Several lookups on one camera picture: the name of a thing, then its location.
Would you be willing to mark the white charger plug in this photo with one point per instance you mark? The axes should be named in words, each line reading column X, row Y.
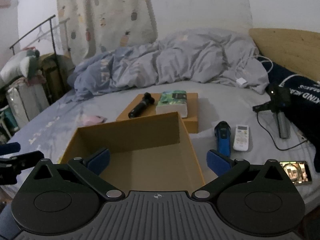
column 241, row 81

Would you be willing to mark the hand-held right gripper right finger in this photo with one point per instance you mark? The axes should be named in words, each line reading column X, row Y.
column 217, row 162

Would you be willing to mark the white remote control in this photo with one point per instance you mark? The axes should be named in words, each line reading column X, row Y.
column 241, row 137

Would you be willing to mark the black clothes rack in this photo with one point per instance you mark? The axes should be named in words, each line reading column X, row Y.
column 53, row 37

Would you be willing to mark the brown cardboard box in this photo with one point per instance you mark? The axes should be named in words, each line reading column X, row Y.
column 150, row 160

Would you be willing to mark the white and green plush toy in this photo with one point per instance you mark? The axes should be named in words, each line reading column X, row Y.
column 17, row 63

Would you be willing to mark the patterned curtain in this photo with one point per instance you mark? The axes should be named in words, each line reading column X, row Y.
column 105, row 17

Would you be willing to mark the navy printed cloth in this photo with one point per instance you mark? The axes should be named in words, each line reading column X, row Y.
column 305, row 115

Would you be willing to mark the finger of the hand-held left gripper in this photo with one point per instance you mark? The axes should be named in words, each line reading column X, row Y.
column 25, row 160
column 10, row 148

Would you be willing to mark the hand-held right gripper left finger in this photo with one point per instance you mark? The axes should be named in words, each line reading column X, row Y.
column 100, row 158

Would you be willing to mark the floral tissue pack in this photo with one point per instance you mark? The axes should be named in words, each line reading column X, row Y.
column 172, row 102

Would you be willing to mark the grey crumpled duvet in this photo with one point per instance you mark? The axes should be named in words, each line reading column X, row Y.
column 187, row 60

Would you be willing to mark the smartphone with lit screen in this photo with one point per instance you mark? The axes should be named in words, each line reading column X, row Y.
column 297, row 172

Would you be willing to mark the brown cardboard box lid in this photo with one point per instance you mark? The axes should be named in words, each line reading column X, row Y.
column 192, row 120

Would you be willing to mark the silver suitcase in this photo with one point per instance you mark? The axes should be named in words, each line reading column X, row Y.
column 25, row 105

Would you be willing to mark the blue electric shaver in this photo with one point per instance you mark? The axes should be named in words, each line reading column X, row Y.
column 223, row 140

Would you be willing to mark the wooden headboard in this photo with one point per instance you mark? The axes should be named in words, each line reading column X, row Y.
column 287, row 47

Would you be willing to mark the pink small object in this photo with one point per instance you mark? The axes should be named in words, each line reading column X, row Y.
column 92, row 120

